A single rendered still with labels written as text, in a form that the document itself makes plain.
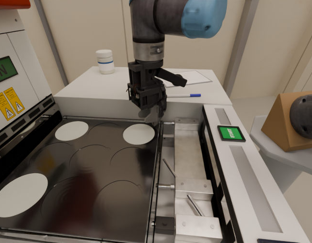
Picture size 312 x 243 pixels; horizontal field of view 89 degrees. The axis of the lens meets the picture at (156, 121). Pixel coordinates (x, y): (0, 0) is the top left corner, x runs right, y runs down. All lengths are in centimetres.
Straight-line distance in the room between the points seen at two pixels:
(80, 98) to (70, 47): 163
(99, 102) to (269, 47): 256
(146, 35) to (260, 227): 40
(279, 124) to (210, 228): 47
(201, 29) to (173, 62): 194
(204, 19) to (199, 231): 35
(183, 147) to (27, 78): 50
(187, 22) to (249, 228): 33
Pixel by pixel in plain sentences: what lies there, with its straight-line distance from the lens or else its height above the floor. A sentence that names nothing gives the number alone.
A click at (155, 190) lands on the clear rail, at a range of 38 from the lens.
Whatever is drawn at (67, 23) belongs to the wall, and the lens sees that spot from 219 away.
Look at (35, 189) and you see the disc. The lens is 47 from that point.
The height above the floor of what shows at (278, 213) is 96.
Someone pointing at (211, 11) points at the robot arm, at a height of 122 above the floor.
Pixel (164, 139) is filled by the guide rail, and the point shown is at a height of 85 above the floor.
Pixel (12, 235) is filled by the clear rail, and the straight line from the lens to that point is 43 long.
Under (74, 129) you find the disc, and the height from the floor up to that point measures 90.
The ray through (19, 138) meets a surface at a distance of 58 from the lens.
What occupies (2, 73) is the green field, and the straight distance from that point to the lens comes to 56.
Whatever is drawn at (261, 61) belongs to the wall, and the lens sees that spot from 287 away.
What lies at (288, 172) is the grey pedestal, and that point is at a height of 71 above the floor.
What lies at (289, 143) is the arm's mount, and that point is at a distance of 70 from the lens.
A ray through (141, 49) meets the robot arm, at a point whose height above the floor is 115.
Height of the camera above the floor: 123
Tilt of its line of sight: 36 degrees down
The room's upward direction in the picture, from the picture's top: straight up
